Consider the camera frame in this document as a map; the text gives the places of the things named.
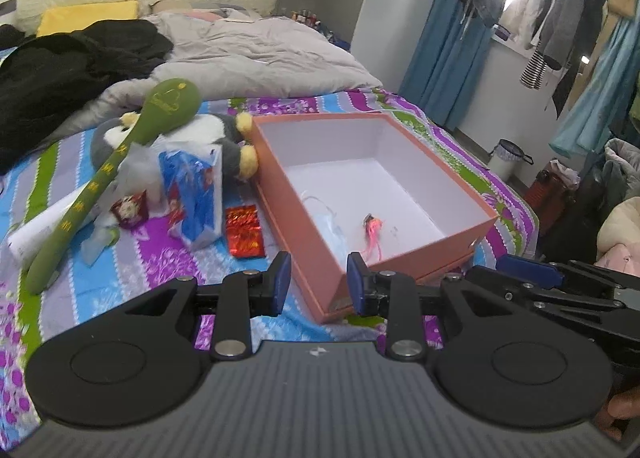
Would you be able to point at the blue curtain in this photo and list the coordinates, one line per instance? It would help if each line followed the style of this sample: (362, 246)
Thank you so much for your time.
(440, 63)

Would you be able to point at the yellow pillow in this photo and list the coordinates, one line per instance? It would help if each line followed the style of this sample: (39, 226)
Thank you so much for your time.
(85, 16)

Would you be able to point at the white trash bin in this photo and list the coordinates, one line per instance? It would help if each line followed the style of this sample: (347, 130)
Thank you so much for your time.
(507, 163)

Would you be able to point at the grey quilt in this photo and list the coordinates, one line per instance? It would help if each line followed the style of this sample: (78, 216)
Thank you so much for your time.
(260, 53)

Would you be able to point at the grey jacket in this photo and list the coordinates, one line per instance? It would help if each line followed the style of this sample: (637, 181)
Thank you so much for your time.
(622, 168)

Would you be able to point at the black garment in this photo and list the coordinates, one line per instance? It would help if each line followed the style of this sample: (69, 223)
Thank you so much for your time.
(65, 73)

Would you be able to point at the red basket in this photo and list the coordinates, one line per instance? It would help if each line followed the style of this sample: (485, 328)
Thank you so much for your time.
(547, 193)

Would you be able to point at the purple box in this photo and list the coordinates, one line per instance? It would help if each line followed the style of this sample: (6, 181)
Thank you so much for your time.
(501, 32)

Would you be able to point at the blue plastic snack bag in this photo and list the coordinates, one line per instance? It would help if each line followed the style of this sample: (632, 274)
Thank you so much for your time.
(195, 198)

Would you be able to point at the pink pillow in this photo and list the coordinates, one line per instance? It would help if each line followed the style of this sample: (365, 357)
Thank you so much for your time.
(190, 12)

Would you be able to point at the person's right hand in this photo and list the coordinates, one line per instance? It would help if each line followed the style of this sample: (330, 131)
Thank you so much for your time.
(622, 410)

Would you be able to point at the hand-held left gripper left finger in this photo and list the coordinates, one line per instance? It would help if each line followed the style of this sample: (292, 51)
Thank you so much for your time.
(282, 283)

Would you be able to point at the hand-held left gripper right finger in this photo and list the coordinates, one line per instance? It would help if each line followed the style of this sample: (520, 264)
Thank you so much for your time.
(356, 283)

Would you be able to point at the striped floral bed sheet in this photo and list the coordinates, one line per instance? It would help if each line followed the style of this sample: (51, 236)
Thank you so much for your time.
(140, 263)

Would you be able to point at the white tube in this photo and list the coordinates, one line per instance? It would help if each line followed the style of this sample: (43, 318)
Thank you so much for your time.
(35, 233)

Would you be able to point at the green plush massage hammer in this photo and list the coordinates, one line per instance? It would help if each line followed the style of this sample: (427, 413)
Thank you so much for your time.
(170, 103)

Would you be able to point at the brown red snack packet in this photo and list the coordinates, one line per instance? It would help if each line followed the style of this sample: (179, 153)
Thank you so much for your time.
(129, 209)

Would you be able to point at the cream pink coat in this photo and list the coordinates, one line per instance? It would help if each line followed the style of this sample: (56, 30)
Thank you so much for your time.
(620, 238)

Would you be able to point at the pink cardboard box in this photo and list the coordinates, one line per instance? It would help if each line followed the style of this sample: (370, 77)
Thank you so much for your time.
(290, 218)

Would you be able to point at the hanging grey striped sweater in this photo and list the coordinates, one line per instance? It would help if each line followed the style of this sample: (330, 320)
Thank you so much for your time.
(565, 13)

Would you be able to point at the red foil packet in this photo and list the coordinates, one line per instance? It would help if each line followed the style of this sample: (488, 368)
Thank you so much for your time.
(244, 235)

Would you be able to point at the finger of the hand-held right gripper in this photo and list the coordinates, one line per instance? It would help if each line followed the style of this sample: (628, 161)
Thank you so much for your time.
(560, 305)
(530, 269)

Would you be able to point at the clear plastic wrapper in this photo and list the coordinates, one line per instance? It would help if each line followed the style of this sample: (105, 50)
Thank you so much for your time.
(100, 240)

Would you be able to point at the translucent white packet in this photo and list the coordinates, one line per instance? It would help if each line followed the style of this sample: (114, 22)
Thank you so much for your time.
(142, 173)

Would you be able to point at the row of small bottles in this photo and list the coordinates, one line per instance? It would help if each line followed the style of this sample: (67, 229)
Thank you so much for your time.
(305, 17)

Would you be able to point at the hanging cream coat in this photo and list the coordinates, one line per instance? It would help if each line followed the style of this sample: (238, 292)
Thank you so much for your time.
(522, 8)

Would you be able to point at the hanging light blue garment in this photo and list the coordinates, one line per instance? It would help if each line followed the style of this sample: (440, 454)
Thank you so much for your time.
(600, 98)

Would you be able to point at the pink hair accessory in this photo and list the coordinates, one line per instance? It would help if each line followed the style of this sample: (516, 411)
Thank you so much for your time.
(372, 229)

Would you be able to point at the grey penguin plush toy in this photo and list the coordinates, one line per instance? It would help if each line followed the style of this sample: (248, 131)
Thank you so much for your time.
(230, 138)

